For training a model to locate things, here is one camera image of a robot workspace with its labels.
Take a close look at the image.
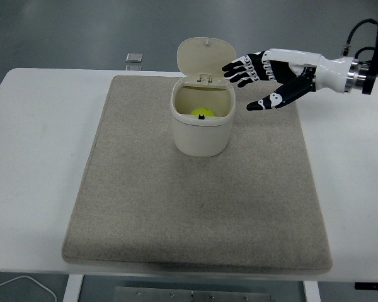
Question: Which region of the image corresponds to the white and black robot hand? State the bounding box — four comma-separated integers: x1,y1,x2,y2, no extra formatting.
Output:
222,48,353,112

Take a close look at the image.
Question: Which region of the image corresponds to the yellow-green tennis ball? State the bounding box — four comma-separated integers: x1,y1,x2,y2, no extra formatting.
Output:
190,107,216,118

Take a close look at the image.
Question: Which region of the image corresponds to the cream lidded plastic box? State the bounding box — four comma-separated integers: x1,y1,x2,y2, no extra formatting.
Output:
170,37,237,157

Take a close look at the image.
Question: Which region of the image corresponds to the beige fabric mat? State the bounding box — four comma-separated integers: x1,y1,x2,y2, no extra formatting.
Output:
61,74,333,274

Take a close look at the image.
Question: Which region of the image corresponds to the white table leg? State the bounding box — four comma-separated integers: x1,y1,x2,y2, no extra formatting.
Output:
303,279,321,302
64,274,84,302

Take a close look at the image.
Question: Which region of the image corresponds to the white cable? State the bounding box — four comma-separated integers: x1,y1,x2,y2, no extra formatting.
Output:
0,275,57,302

